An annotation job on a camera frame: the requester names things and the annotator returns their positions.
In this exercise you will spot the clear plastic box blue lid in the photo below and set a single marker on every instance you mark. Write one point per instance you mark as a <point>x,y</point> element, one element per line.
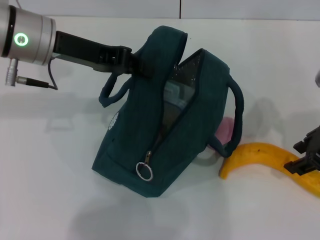
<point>175,91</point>

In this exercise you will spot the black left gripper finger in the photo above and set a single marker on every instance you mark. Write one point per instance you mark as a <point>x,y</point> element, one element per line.
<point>142,67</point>

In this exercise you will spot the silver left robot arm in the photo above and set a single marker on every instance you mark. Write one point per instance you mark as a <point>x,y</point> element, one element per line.
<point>32,37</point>

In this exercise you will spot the dark teal fabric lunch bag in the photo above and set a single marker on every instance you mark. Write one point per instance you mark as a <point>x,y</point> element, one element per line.
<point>205,112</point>

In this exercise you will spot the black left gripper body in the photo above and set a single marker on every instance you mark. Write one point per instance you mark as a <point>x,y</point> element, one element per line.
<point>80,52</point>

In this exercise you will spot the pink toy peach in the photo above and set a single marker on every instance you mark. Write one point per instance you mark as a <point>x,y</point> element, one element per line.
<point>225,130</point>

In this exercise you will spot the yellow toy banana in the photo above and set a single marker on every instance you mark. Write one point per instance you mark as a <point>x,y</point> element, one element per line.
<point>257,153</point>

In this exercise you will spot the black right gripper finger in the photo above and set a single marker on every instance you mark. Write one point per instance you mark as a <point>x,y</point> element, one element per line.
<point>311,141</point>
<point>305,165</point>

